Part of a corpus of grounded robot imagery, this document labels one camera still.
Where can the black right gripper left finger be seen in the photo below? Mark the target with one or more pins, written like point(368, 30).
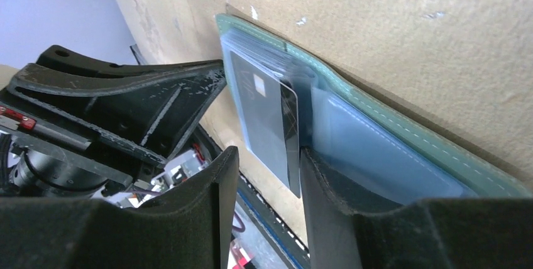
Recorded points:
point(189, 226)

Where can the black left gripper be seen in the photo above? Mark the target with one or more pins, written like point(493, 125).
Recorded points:
point(62, 159)

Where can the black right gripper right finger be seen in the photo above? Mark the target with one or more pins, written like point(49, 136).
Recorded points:
point(351, 227)

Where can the green card holder wallet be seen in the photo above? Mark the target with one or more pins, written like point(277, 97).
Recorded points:
point(360, 137)

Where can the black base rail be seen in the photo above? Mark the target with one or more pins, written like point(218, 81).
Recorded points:
point(259, 236)

